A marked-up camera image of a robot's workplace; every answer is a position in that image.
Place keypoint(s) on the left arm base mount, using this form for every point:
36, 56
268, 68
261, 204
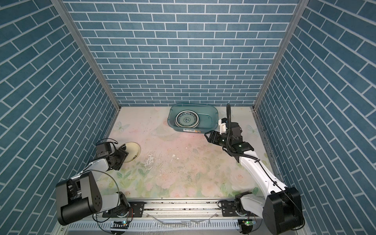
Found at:
132, 209

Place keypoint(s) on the metal base rail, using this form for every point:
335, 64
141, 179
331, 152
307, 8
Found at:
170, 216

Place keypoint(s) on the teal plastic bin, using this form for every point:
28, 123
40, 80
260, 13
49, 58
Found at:
208, 116

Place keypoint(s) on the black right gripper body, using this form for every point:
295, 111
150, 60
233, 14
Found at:
221, 140

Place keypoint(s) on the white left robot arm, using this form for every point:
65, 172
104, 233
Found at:
79, 196

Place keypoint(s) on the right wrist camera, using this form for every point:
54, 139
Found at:
222, 125

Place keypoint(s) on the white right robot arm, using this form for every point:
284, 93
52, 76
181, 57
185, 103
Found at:
281, 206

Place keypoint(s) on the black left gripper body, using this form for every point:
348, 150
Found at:
118, 157

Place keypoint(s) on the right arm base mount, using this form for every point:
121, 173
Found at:
228, 208

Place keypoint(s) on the teal patterned small plate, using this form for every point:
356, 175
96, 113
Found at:
187, 119

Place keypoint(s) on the cream plate dark spot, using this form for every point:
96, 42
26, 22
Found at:
133, 151

